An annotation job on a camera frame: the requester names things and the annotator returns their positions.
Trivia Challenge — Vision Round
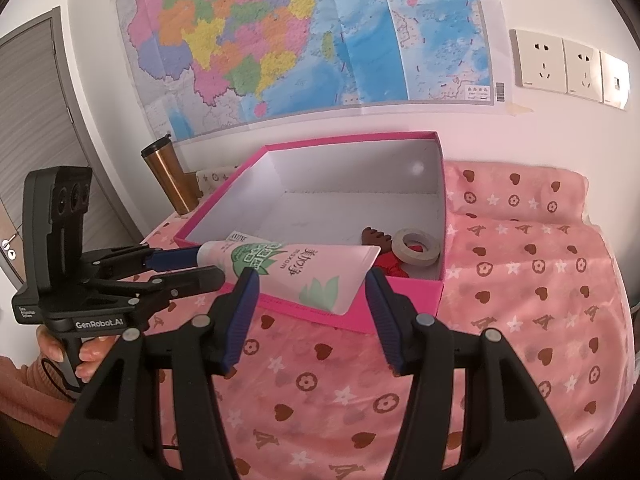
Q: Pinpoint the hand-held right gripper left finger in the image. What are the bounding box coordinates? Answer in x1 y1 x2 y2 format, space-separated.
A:
47 266 262 480

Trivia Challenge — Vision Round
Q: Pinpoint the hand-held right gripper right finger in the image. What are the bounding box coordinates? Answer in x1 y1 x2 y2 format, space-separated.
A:
365 266 576 480

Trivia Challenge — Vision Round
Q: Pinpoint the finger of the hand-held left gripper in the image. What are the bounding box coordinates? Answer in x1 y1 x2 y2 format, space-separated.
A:
80 242 203 281
107 265 226 311

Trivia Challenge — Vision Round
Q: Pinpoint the red plastic tool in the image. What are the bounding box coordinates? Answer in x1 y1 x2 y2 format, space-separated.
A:
376 252 416 279

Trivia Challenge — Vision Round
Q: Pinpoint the white tape roll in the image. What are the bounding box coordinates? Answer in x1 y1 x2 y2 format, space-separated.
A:
391 228 442 267

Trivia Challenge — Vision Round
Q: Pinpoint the white and blue medicine box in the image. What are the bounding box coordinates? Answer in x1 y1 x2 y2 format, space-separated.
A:
226 231 271 245

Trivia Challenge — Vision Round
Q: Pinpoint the pink tube green leaf print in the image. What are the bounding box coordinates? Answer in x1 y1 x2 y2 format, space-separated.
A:
196 240 382 316

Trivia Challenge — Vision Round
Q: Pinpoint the brown wooden rake comb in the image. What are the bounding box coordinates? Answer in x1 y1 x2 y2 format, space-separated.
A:
361 226 401 256

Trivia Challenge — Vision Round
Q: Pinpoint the pink cardboard box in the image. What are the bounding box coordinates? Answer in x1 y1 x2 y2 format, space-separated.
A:
172 131 447 335

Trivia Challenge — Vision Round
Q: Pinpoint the person's left forearm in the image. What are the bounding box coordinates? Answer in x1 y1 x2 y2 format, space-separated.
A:
0 355 81 436

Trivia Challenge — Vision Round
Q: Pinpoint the person's left hand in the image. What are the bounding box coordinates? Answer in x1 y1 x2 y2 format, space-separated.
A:
36 324 126 386

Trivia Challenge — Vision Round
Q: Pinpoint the copper travel tumbler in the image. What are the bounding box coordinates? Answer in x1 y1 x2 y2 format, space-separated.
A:
140 133 201 216

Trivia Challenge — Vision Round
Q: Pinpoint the grey door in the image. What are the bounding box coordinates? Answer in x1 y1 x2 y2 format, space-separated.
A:
0 7 143 261

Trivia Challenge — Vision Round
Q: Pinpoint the pink printed cloth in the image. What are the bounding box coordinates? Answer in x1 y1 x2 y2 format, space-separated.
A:
145 160 636 480

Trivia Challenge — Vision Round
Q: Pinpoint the colourful wall map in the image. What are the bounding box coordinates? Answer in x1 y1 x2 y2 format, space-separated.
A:
114 0 507 142

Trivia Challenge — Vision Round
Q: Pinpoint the white wall power outlet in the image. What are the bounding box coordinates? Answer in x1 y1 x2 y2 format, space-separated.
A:
562 39 605 102
510 29 568 93

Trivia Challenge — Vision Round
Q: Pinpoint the white wall data socket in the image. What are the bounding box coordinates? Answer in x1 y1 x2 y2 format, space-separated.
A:
600 51 630 110

